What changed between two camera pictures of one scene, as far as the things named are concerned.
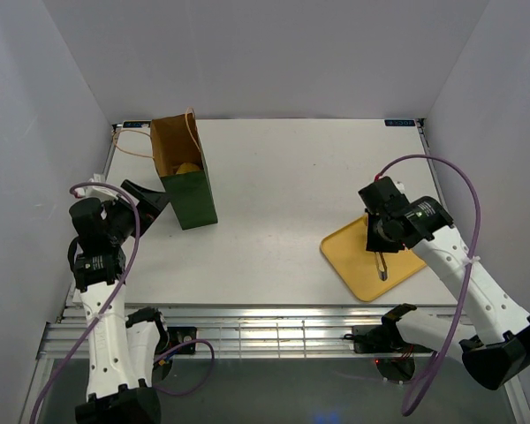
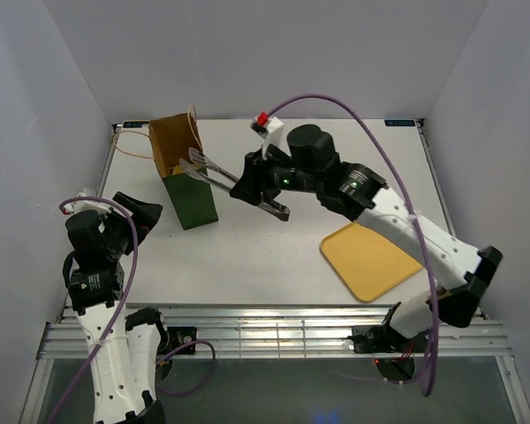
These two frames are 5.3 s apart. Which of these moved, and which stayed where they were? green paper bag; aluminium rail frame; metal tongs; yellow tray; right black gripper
Moved: metal tongs; right black gripper
Stayed: aluminium rail frame; yellow tray; green paper bag
